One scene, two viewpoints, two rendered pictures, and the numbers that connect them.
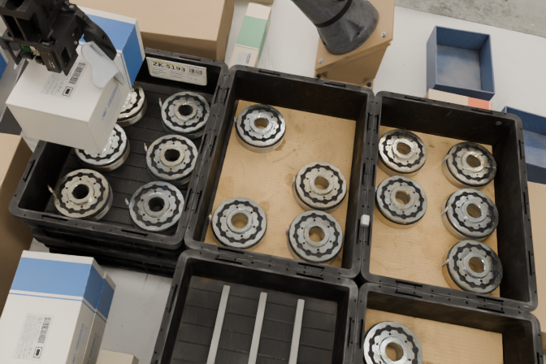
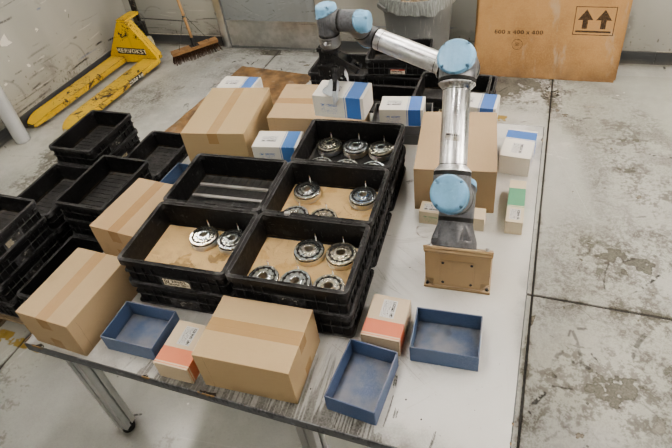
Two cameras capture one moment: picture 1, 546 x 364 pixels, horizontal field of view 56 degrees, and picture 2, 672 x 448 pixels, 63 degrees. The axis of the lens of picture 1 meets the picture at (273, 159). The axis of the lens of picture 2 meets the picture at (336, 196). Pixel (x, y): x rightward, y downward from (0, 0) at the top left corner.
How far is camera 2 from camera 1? 180 cm
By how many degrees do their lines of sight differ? 65
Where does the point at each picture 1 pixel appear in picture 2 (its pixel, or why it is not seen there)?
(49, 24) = (327, 62)
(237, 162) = (344, 193)
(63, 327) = (270, 144)
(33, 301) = (282, 136)
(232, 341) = (256, 195)
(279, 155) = (347, 208)
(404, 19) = (508, 316)
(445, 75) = (443, 337)
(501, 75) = (450, 385)
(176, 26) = (423, 154)
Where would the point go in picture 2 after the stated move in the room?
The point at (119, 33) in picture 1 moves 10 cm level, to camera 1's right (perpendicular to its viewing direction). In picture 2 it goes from (354, 96) to (347, 110)
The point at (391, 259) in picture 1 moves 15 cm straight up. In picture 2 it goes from (279, 250) to (270, 218)
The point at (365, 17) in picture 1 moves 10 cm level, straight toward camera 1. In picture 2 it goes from (444, 234) to (414, 228)
